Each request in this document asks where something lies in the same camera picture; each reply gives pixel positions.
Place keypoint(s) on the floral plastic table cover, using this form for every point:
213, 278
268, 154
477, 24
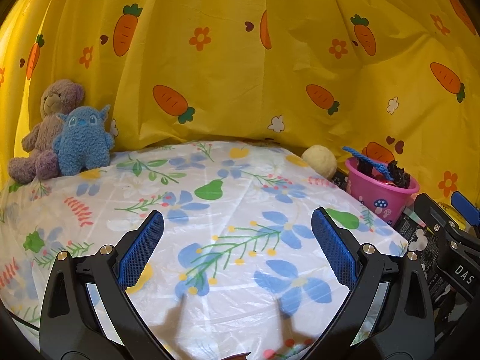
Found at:
243, 202

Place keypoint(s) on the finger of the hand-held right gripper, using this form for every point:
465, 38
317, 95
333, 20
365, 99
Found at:
431, 210
463, 202

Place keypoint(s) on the pink plastic bucket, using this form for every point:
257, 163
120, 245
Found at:
375, 198

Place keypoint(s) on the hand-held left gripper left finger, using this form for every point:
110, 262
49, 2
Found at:
140, 249

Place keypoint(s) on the blue plastic netting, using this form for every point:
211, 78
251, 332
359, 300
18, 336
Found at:
371, 162

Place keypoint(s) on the brown teddy bear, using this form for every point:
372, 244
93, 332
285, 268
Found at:
56, 97

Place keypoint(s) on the blue plush monster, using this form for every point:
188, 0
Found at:
82, 138

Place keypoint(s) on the yellow carrot print curtain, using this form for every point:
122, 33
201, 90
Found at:
243, 63

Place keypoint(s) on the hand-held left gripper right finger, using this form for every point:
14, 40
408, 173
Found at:
335, 247

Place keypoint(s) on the cream plush ball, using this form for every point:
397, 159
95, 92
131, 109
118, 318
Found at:
318, 159

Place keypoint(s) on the large black plastic bag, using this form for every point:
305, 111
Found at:
363, 165

